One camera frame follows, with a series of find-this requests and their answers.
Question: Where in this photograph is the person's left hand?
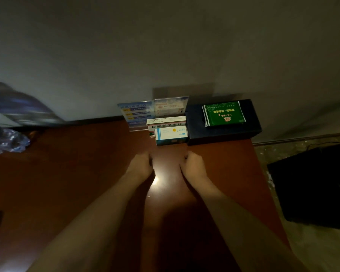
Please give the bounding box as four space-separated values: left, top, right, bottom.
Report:
125 151 155 185

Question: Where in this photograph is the person's right hand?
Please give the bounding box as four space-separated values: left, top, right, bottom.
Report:
179 150 210 183

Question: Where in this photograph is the small teal box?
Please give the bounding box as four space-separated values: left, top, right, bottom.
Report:
155 124 189 147

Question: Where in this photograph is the small white box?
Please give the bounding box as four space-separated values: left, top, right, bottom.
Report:
146 115 188 137

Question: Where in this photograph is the dark green packet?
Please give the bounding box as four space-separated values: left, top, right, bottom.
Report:
202 100 248 128

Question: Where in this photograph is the black tissue box green label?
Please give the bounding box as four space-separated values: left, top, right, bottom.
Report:
185 99 263 145

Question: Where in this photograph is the clear water bottle blue label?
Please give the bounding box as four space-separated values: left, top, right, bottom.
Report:
0 121 31 155

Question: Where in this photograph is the person's left forearm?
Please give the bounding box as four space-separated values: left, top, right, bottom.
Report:
28 175 153 272

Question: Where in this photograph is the person's right forearm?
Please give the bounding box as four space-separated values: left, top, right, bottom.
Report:
194 175 309 272

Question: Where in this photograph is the reddish wooden desk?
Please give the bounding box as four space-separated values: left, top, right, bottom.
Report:
0 117 290 272

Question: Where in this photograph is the black low cabinet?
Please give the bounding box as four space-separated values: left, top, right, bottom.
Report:
266 140 340 232

